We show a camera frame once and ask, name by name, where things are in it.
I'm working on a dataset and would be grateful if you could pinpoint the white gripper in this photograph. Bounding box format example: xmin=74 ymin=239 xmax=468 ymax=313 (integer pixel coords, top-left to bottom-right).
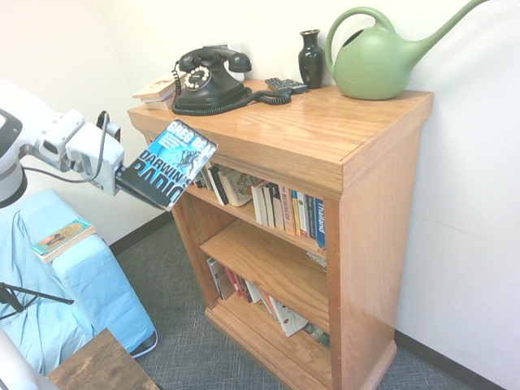
xmin=64 ymin=121 xmax=136 ymax=198

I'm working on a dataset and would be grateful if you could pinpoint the blue Darwin's Radio book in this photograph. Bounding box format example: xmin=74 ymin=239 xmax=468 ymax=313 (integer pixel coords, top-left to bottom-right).
xmin=116 ymin=118 xmax=219 ymax=213

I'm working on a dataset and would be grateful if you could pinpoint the white rounded robot base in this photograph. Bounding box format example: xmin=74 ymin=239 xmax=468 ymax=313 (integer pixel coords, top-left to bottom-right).
xmin=0 ymin=327 xmax=53 ymax=390

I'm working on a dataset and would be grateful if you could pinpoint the black and white book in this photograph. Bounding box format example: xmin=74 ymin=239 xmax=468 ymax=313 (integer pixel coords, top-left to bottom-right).
xmin=207 ymin=163 xmax=232 ymax=207

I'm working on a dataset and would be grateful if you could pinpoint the book with illustrated cover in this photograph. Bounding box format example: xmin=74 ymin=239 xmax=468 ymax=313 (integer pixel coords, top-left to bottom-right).
xmin=221 ymin=167 xmax=262 ymax=208

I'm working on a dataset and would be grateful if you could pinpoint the white spine book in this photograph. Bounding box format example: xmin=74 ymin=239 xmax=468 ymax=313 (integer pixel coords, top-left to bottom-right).
xmin=250 ymin=183 xmax=267 ymax=227
xmin=262 ymin=181 xmax=276 ymax=228

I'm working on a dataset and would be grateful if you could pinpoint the black spine book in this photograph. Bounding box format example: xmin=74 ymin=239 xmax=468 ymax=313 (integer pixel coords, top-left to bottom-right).
xmin=270 ymin=184 xmax=285 ymax=231

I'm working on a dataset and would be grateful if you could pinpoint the orange brown book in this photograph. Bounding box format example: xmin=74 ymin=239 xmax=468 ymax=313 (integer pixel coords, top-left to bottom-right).
xmin=234 ymin=272 xmax=249 ymax=302

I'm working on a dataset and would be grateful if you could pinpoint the pink orange Washington book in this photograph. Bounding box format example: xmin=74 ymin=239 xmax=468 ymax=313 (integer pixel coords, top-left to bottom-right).
xmin=279 ymin=185 xmax=297 ymax=236

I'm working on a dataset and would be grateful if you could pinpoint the small white book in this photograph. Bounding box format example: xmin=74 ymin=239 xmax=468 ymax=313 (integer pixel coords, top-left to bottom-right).
xmin=245 ymin=279 xmax=263 ymax=304

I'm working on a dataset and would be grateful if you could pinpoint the yellow white book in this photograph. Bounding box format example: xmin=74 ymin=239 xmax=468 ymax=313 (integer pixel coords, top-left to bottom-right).
xmin=295 ymin=189 xmax=310 ymax=239

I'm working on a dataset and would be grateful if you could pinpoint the thin grey white book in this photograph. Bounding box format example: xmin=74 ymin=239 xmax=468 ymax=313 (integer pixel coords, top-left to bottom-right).
xmin=258 ymin=288 xmax=282 ymax=322

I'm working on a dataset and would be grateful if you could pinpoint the blue Thailand book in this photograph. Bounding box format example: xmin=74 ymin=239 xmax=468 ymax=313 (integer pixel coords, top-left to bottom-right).
xmin=314 ymin=197 xmax=327 ymax=249

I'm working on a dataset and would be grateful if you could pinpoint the white book with red print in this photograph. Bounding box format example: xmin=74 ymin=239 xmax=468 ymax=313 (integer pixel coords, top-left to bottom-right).
xmin=268 ymin=295 xmax=310 ymax=338

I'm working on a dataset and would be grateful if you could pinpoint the flat book with red spine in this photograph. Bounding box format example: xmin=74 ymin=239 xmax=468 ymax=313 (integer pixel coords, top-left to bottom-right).
xmin=301 ymin=322 xmax=332 ymax=350

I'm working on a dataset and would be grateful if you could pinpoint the plain cream paperback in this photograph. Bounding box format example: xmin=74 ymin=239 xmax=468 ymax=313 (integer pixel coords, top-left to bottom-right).
xmin=144 ymin=96 xmax=177 ymax=111

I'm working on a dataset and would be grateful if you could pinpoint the teal cover paperback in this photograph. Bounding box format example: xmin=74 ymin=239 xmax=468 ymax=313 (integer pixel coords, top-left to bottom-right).
xmin=32 ymin=219 xmax=98 ymax=264

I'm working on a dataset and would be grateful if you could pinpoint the cream paperback with figure cover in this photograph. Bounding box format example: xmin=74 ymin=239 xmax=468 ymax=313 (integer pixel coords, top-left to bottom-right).
xmin=132 ymin=73 xmax=189 ymax=102

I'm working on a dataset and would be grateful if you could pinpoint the light blue covered chair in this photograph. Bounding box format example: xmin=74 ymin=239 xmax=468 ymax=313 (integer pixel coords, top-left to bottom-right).
xmin=0 ymin=188 xmax=158 ymax=377

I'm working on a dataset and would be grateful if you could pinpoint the black rotary telephone base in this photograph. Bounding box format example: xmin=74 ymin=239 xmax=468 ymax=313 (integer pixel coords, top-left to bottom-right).
xmin=174 ymin=66 xmax=254 ymax=111

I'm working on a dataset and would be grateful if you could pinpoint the black tripod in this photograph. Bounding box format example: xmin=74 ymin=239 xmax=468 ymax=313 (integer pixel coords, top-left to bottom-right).
xmin=0 ymin=282 xmax=76 ymax=314

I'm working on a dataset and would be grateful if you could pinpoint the black telephone handset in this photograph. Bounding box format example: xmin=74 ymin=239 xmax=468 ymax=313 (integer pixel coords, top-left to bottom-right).
xmin=178 ymin=45 xmax=253 ymax=75

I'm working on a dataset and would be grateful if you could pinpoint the rustic brown wooden table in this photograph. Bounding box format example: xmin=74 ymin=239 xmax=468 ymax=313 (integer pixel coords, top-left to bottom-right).
xmin=46 ymin=327 xmax=162 ymax=390

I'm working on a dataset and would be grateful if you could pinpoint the wooden bookshelf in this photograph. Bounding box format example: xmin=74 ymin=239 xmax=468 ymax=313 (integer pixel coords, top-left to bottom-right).
xmin=127 ymin=79 xmax=436 ymax=390

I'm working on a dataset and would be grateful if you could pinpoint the flat lying magazine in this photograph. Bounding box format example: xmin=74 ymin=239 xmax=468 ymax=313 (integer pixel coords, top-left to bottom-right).
xmin=305 ymin=250 xmax=327 ymax=274

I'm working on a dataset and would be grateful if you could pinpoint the black glossy vase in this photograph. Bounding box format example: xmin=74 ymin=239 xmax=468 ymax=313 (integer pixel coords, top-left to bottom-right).
xmin=298 ymin=29 xmax=325 ymax=90

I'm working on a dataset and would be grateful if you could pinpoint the green plastic watering can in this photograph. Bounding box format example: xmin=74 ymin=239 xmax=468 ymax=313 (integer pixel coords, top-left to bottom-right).
xmin=324 ymin=0 xmax=495 ymax=101

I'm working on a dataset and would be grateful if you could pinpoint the black camera cable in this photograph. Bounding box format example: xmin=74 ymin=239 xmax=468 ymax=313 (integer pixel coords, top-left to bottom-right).
xmin=22 ymin=111 xmax=111 ymax=184

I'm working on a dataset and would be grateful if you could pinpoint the black coiled telephone cord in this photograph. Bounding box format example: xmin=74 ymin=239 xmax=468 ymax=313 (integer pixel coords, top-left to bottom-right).
xmin=171 ymin=59 xmax=292 ymax=117

